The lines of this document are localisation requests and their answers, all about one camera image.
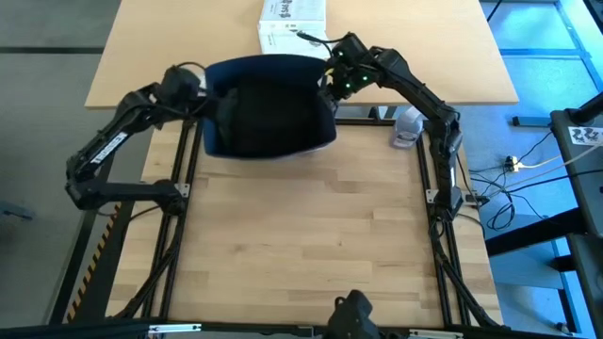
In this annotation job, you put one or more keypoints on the clear spray bottle blue trigger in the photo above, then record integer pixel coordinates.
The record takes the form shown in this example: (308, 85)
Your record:
(405, 134)

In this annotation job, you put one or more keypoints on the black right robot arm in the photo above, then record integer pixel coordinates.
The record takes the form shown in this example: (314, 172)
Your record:
(424, 94)

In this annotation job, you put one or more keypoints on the black equipment cart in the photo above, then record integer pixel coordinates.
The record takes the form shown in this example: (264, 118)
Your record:
(589, 198)

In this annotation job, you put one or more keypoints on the light wooden desk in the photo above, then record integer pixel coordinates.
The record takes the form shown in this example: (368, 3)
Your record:
(424, 47)

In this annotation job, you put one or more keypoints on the navy white striped fabric bin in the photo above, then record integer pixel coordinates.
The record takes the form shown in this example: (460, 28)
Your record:
(212, 136)

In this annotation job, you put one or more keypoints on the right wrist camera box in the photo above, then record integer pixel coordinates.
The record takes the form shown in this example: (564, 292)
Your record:
(348, 47)

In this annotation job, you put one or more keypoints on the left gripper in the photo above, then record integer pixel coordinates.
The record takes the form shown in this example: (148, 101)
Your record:
(181, 85)

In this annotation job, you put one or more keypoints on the silver frame bracket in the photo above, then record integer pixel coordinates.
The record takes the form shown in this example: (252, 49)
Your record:
(174, 328)
(435, 334)

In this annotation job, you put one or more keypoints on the white cardboard box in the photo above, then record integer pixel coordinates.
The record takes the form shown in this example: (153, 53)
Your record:
(292, 23)

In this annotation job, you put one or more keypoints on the white power strip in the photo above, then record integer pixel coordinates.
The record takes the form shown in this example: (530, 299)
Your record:
(517, 166)

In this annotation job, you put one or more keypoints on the white label with black marks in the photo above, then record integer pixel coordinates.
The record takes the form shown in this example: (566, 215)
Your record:
(584, 135)

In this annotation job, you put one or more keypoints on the yellow black hazard tape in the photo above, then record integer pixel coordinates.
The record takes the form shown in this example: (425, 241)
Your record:
(92, 263)

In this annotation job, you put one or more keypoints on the grey floor object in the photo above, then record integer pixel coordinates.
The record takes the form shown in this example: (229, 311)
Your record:
(16, 211)

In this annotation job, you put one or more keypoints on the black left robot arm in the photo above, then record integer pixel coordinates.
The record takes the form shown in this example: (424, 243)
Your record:
(103, 150)

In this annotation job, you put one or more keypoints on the black metal table frame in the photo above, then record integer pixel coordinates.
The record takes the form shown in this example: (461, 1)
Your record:
(424, 263)

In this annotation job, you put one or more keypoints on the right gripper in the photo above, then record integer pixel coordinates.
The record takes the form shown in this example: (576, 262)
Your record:
(348, 85)

